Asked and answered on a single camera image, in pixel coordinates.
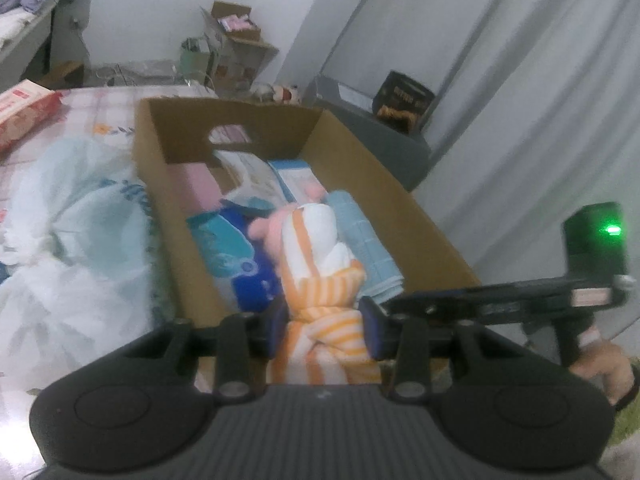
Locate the large brown cardboard box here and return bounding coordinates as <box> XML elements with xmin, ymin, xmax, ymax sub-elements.
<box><xmin>132</xmin><ymin>96</ymin><xmax>483</xmax><ymax>381</ymax></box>

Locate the light blue framed packet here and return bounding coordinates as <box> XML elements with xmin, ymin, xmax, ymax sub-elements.
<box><xmin>267</xmin><ymin>159</ymin><xmax>322</xmax><ymax>202</ymax></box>

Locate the blue and white packet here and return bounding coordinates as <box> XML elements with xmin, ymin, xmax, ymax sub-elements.
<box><xmin>220</xmin><ymin>205</ymin><xmax>288</xmax><ymax>313</ymax></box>

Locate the grey curtain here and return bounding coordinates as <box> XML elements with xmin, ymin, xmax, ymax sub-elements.
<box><xmin>280</xmin><ymin>0</ymin><xmax>640</xmax><ymax>341</ymax></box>

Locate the small white brown plush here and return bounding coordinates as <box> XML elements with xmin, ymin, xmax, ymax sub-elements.
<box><xmin>250</xmin><ymin>82</ymin><xmax>303</xmax><ymax>104</ymax></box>

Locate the grey storage box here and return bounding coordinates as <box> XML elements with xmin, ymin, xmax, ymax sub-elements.
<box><xmin>305</xmin><ymin>75</ymin><xmax>433</xmax><ymax>193</ymax></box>

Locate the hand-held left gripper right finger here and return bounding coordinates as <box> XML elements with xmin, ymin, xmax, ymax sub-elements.
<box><xmin>360</xmin><ymin>296</ymin><xmax>508</xmax><ymax>403</ymax></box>

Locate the green rug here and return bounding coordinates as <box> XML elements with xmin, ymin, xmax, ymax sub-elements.
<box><xmin>600</xmin><ymin>355</ymin><xmax>640</xmax><ymax>463</ymax></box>

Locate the person's right hand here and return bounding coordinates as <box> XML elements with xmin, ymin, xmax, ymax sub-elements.
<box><xmin>570</xmin><ymin>327</ymin><xmax>636</xmax><ymax>406</ymax></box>

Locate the small brown cardboard box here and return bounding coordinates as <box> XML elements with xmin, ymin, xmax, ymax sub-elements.
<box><xmin>37</xmin><ymin>60</ymin><xmax>86</xmax><ymax>89</ymax></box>

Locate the red orange carton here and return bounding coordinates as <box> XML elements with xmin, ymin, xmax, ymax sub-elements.
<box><xmin>0</xmin><ymin>79</ymin><xmax>63</xmax><ymax>153</ymax></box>

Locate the pink flat packet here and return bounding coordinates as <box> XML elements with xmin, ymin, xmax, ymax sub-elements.
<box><xmin>167</xmin><ymin>162</ymin><xmax>227</xmax><ymax>211</ymax></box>

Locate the white plastic bag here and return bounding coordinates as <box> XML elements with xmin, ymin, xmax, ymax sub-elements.
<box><xmin>0</xmin><ymin>137</ymin><xmax>166</xmax><ymax>376</ymax></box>

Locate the orange striped cloth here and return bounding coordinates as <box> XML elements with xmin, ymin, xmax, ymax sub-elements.
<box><xmin>270</xmin><ymin>205</ymin><xmax>383</xmax><ymax>386</ymax></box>

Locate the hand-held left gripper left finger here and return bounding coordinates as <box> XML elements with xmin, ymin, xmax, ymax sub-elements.
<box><xmin>120</xmin><ymin>307</ymin><xmax>291</xmax><ymax>403</ymax></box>

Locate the black gold printed box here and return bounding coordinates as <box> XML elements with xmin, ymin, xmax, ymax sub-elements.
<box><xmin>372</xmin><ymin>71</ymin><xmax>436</xmax><ymax>133</ymax></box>

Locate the teal printed packet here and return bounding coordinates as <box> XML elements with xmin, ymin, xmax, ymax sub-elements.
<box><xmin>187</xmin><ymin>207</ymin><xmax>261</xmax><ymax>281</ymax></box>

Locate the open cardboard box with goods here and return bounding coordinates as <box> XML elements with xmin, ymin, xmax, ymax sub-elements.
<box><xmin>200</xmin><ymin>1</ymin><xmax>279</xmax><ymax>93</ymax></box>

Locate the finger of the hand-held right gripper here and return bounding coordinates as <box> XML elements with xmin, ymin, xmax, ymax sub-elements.
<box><xmin>387</xmin><ymin>279</ymin><xmax>572</xmax><ymax>326</ymax></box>

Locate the white table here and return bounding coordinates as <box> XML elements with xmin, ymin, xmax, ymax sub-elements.
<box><xmin>0</xmin><ymin>0</ymin><xmax>92</xmax><ymax>92</ymax></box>

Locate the green paper bag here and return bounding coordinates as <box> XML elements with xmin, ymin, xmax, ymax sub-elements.
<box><xmin>180</xmin><ymin>35</ymin><xmax>221</xmax><ymax>83</ymax></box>

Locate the teal checked towel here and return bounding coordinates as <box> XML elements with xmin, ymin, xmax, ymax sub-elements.
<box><xmin>325</xmin><ymin>189</ymin><xmax>405</xmax><ymax>303</ymax></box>

